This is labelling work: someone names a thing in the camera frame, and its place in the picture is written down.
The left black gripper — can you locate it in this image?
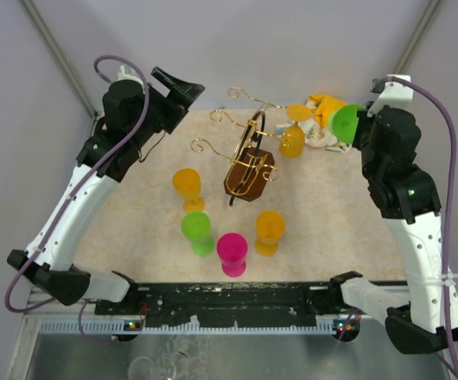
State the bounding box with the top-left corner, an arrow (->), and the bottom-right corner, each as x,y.
131,66 -> 204,148

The green plastic wine glass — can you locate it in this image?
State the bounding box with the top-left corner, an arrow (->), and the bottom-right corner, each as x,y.
180,211 -> 215,257
327,104 -> 365,145

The orange plastic wine glass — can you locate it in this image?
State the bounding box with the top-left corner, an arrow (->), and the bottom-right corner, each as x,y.
254,210 -> 286,257
172,168 -> 205,213
279,104 -> 312,158

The gold wire wine glass rack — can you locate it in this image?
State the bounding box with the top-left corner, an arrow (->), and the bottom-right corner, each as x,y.
190,86 -> 287,206

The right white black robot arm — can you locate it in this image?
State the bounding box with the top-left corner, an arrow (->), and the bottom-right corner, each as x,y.
328,106 -> 458,355

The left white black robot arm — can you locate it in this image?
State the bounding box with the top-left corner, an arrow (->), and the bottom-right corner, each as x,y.
7,67 -> 205,314

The pink plastic wine glass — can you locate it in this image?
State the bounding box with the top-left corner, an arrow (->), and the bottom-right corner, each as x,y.
216,232 -> 248,278

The clear wine glass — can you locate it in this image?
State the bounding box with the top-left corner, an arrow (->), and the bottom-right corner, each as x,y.
127,346 -> 192,380

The yellow patterned cloth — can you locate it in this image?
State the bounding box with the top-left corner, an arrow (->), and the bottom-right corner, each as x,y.
275,94 -> 347,151

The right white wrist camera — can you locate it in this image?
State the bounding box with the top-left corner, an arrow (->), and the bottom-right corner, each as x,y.
367,78 -> 414,116

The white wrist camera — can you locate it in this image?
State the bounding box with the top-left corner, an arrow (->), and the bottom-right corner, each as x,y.
117,64 -> 143,86
367,78 -> 414,116

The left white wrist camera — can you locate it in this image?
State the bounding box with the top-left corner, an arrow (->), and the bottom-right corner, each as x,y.
117,64 -> 143,86

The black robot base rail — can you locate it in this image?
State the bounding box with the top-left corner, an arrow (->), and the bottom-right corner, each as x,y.
95,282 -> 360,342

